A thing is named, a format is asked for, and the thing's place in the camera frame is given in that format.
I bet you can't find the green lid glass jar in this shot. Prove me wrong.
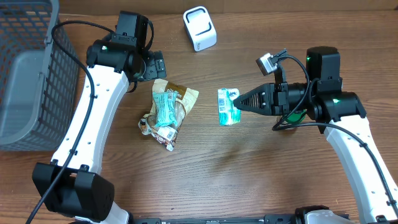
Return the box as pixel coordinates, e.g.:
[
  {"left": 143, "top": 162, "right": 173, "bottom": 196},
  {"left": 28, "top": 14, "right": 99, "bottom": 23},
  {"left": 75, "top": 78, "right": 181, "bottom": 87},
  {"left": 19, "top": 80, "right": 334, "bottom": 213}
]
[{"left": 285, "top": 110, "right": 307, "bottom": 124}]

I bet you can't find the green white tissue pack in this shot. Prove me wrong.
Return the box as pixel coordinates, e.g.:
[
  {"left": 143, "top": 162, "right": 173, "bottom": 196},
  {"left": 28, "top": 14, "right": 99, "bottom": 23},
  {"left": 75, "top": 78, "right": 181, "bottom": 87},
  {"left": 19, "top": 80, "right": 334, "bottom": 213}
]
[{"left": 218, "top": 88, "right": 241, "bottom": 126}]

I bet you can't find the teal wipes packet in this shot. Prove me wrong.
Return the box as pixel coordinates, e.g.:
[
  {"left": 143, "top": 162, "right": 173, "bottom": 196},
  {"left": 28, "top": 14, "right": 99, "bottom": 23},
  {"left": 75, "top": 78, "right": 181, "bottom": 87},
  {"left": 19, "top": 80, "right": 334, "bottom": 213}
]
[{"left": 152, "top": 91, "right": 177, "bottom": 128}]

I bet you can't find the brown Panera snack bag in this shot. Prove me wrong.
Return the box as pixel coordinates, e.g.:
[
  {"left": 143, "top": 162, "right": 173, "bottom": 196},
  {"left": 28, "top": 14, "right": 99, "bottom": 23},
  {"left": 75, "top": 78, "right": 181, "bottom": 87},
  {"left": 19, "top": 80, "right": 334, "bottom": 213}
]
[{"left": 146, "top": 79, "right": 199, "bottom": 129}]

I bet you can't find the small brown snack packet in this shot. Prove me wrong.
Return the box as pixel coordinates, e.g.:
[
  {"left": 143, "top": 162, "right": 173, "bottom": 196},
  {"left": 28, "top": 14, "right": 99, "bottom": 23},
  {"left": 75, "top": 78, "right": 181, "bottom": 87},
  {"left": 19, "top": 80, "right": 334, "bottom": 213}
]
[{"left": 138, "top": 116, "right": 178, "bottom": 152}]

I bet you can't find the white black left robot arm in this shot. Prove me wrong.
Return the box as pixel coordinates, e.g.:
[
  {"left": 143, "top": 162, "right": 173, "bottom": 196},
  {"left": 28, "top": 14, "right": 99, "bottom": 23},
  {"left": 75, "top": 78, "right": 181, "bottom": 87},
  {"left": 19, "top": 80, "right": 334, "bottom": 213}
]
[{"left": 32, "top": 11, "right": 167, "bottom": 223}]

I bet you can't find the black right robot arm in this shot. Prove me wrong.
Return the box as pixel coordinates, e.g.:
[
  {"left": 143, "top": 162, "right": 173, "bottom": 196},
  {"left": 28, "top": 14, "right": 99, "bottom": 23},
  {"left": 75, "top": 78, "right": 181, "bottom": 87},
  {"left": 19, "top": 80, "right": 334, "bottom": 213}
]
[{"left": 233, "top": 46, "right": 397, "bottom": 223}]

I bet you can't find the white black barcode scanner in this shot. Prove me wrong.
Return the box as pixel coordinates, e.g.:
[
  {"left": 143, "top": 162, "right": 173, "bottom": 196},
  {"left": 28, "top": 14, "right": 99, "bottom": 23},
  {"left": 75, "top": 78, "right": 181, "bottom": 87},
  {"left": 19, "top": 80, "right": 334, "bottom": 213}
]
[{"left": 183, "top": 6, "right": 217, "bottom": 52}]

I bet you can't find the grey plastic mesh basket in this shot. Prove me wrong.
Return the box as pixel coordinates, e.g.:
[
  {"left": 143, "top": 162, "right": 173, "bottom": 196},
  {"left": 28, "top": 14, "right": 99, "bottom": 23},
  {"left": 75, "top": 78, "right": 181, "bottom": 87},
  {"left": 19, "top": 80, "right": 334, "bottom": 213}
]
[{"left": 1, "top": 0, "right": 79, "bottom": 151}]

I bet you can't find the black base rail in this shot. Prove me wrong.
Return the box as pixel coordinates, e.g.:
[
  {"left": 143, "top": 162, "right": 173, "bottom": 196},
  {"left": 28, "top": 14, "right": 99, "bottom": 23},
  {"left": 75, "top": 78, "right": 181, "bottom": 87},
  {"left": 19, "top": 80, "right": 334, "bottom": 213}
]
[{"left": 121, "top": 214, "right": 302, "bottom": 224}]

